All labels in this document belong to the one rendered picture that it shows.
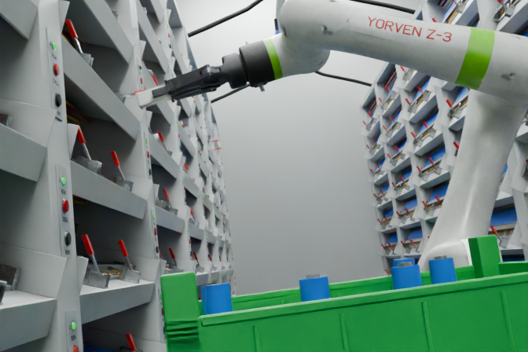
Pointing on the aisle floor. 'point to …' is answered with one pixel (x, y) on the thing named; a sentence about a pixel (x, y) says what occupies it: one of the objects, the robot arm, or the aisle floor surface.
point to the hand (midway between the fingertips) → (153, 96)
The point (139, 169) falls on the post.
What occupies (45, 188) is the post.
